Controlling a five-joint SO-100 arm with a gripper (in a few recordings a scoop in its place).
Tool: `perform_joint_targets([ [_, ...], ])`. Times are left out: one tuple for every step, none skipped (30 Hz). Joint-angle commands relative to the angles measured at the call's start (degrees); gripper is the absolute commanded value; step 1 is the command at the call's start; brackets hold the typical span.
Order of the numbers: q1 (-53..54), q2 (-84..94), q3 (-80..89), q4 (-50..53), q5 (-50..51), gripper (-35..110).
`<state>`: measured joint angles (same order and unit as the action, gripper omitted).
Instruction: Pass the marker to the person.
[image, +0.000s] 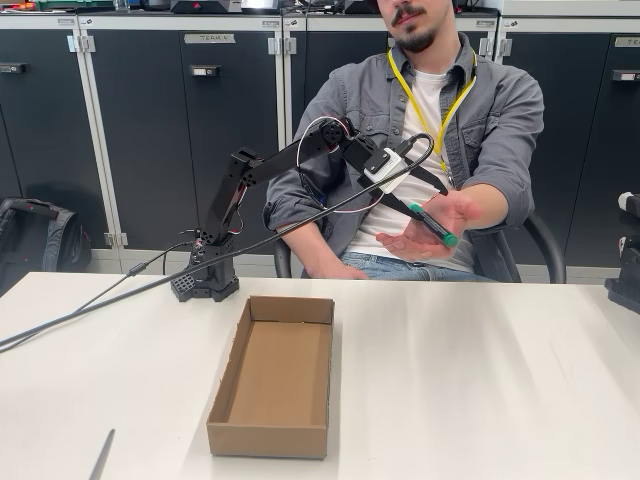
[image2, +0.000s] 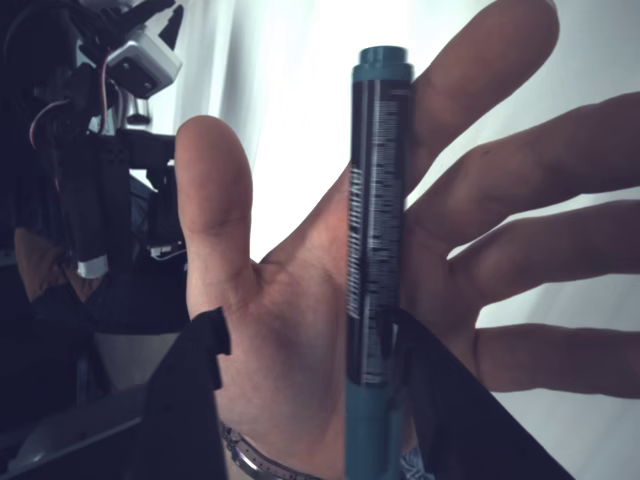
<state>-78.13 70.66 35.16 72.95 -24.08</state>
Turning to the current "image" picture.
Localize dark cabinet with team label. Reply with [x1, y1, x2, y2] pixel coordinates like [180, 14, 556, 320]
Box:
[77, 12, 286, 274]

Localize open cardboard box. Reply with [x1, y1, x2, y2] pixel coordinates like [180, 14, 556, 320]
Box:
[206, 294, 335, 460]

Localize person's right forearm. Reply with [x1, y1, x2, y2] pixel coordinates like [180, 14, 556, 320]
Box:
[282, 224, 351, 276]

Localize black grey backpack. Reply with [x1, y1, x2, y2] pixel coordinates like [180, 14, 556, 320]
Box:
[0, 197, 94, 296]

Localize thin black base cable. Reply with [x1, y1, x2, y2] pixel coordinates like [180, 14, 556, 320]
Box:
[0, 242, 199, 351]

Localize black office chair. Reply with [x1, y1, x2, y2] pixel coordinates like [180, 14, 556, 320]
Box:
[273, 212, 567, 285]

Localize team four tape label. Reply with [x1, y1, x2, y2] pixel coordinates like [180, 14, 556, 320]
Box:
[183, 33, 236, 45]

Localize white gripper camera box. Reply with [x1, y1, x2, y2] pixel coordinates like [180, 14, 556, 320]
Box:
[362, 148, 412, 195]

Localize man in grey shirt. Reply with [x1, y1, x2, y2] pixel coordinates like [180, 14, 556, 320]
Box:
[262, 0, 546, 281]

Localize green marker with red label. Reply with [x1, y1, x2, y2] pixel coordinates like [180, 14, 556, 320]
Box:
[407, 201, 459, 249]

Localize person's left forearm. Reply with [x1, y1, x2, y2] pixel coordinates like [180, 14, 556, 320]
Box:
[464, 184, 531, 231]

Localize person's left hand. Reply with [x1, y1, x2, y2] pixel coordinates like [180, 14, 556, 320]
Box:
[375, 192, 484, 262]

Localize green box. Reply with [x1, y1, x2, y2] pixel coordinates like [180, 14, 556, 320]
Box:
[35, 0, 117, 12]

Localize thick grey camera cable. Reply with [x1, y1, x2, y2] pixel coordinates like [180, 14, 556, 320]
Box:
[0, 132, 435, 354]

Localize yellow lanyard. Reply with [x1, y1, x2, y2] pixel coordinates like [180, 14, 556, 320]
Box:
[387, 47, 479, 189]

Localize person's right hand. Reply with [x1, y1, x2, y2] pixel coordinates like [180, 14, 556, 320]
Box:
[319, 257, 371, 280]

